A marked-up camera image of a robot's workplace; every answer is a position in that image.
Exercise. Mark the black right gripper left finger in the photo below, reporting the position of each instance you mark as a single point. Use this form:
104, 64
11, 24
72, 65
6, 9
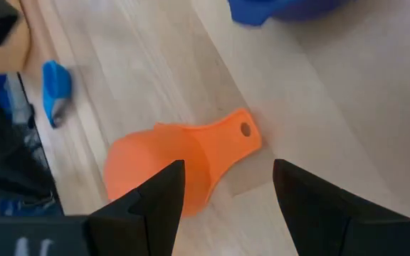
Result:
144, 220

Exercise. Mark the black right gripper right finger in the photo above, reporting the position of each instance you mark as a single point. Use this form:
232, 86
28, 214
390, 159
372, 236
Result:
315, 213

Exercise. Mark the orange measuring cup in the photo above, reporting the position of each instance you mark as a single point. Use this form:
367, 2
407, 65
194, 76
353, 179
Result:
144, 153

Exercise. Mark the bright blue measuring cup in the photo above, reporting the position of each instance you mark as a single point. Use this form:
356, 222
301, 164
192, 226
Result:
53, 85

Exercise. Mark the dark blue measuring cup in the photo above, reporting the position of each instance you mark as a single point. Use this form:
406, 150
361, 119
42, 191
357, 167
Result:
262, 10

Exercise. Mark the yellow plastic basket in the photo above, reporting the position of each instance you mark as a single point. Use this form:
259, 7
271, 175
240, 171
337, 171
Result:
13, 57

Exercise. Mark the black aluminium table frame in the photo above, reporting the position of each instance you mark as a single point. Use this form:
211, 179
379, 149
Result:
40, 142

